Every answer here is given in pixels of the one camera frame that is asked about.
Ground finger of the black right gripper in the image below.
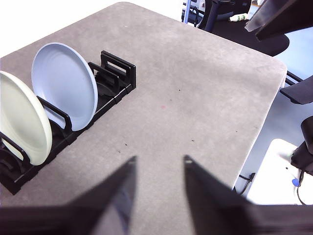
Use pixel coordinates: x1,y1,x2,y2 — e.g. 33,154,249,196
245,0,313,41

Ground white platform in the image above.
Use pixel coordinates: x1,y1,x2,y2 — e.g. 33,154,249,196
246,138,313,206

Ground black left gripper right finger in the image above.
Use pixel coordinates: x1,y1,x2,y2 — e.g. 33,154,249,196
183,155,313,235

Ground black cable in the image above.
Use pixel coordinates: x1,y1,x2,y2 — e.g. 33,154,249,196
236,172,256,195
296,170,309,206

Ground blue round plate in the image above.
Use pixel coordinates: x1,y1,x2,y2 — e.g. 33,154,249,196
31,42,99,132

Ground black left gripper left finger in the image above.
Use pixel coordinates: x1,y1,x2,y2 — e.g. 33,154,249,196
0,156,137,235

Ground pale green round plate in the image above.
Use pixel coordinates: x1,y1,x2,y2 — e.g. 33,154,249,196
0,70,53,166

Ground black plate rack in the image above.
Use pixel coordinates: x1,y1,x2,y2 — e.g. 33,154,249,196
0,50,137,196

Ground black chair part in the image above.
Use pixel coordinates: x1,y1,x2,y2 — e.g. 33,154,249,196
280,70,313,105

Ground black office chair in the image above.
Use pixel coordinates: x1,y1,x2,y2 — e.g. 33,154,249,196
198,0,291,57

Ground white green bottle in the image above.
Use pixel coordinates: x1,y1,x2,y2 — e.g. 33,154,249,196
229,14,247,23

